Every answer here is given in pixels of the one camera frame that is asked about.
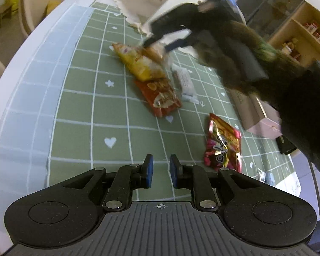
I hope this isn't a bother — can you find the blue wet wipes packet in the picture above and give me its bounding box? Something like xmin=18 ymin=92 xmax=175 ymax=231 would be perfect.
xmin=257 ymin=168 xmax=276 ymax=187

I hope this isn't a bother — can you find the pink gift box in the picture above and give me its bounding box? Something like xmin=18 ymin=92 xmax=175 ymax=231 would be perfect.
xmin=229 ymin=90 xmax=282 ymax=139

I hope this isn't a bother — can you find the yellow red snack packet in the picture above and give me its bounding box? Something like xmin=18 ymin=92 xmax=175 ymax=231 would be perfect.
xmin=112 ymin=43 xmax=166 ymax=82

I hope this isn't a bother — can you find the dark fuzzy sleeve forearm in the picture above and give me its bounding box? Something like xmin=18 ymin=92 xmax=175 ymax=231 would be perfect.
xmin=194 ymin=20 xmax=320 ymax=172

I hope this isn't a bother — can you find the white small snack packet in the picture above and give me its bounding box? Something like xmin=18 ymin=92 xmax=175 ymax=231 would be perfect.
xmin=171 ymin=64 xmax=199 ymax=104

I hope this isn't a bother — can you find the wooden display shelf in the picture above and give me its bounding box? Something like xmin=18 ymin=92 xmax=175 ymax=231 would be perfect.
xmin=268 ymin=2 xmax=320 ymax=67

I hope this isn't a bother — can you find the pink red candy packet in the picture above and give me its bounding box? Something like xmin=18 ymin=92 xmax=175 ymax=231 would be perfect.
xmin=204 ymin=113 xmax=242 ymax=173

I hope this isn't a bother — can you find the green grid tablecloth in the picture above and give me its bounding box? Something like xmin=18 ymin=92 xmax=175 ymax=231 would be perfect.
xmin=46 ymin=0 xmax=295 ymax=202

